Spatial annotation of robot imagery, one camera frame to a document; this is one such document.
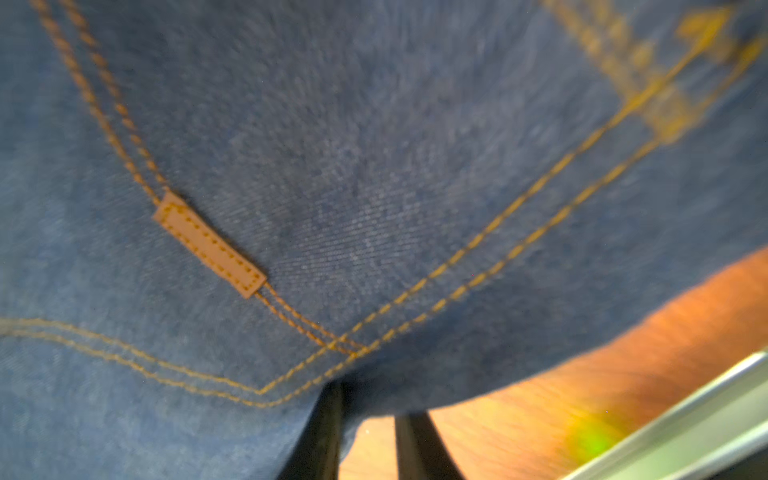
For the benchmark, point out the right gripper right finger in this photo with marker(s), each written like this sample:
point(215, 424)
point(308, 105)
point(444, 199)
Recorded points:
point(421, 453)

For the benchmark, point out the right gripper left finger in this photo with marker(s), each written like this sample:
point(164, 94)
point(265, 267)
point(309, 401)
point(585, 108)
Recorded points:
point(316, 455)

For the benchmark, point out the dark blue denim trousers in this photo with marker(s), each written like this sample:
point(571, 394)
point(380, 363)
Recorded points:
point(211, 211)

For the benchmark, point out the aluminium mounting rail frame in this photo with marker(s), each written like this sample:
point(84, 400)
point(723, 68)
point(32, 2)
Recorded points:
point(718, 432)

